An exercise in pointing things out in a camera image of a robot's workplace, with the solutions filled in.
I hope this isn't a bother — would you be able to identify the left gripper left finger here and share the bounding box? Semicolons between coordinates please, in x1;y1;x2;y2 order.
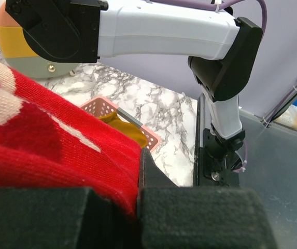
0;186;128;249

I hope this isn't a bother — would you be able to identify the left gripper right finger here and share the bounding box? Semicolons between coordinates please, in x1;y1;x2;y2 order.
137;148;277;248

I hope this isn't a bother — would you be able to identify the red patterned sock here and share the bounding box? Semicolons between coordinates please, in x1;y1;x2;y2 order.
0;62;142;219

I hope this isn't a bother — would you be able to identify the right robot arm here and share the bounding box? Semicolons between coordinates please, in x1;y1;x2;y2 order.
5;1;267;140

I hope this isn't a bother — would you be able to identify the pink plastic basket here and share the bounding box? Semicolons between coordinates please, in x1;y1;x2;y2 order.
80;96;161;152

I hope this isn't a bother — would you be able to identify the white round drawer cabinet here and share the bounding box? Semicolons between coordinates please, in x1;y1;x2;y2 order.
0;3;78;78

